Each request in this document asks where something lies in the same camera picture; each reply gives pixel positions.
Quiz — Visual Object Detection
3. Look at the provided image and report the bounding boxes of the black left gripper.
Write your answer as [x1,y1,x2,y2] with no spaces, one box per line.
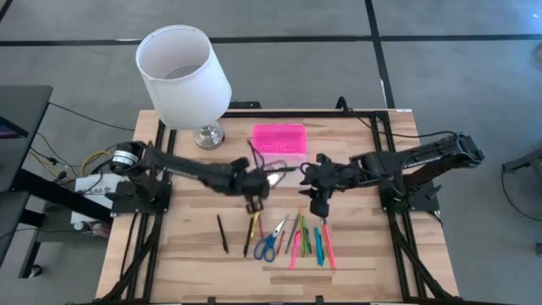
[231,168,284,214]

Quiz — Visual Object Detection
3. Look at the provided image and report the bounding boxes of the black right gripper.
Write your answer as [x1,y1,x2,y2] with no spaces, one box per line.
[299,152,352,200]

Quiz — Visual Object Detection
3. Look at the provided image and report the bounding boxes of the pink lidded clear supply box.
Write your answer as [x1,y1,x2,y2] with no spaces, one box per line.
[251,123,309,188]

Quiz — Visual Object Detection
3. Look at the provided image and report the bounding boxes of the yellow highlighter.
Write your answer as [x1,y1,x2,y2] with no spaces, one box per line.
[250,211,262,239]

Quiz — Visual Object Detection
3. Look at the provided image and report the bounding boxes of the blue handled scissors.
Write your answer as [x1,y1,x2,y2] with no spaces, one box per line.
[252,213,291,263]

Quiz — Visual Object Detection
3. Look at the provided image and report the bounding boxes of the thin pink pen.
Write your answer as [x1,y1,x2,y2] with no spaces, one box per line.
[324,218,338,269]

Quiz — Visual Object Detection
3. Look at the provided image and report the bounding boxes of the teal marker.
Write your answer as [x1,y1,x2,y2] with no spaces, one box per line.
[312,226,326,268]

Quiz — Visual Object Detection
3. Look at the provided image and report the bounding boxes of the clear plastic storage box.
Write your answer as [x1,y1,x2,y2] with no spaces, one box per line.
[99,108,462,305]

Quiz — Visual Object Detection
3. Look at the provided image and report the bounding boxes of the white printed cardboard box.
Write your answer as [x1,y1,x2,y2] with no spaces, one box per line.
[69,175,119,226]

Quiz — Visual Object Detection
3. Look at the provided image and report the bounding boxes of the white shade silver table lamp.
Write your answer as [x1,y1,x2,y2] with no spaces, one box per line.
[135,24,233,151]

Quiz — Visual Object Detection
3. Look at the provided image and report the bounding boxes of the black desk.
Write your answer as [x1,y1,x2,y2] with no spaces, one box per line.
[0,85,54,268]

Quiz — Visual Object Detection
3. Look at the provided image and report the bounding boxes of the dark laptop screen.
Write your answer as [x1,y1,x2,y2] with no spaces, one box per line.
[0,115,30,140]

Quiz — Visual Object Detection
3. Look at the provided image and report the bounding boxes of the black power cable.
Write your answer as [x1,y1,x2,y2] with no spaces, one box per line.
[335,96,461,141]

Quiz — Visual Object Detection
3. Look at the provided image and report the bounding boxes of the yellow cable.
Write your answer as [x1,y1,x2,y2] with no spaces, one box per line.
[80,149,112,175]

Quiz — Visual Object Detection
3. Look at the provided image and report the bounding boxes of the long black cable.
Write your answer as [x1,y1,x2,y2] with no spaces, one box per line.
[47,101,136,132]

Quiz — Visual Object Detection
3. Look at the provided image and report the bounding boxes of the black desk leg frame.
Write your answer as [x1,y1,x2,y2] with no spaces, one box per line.
[12,168,115,279]

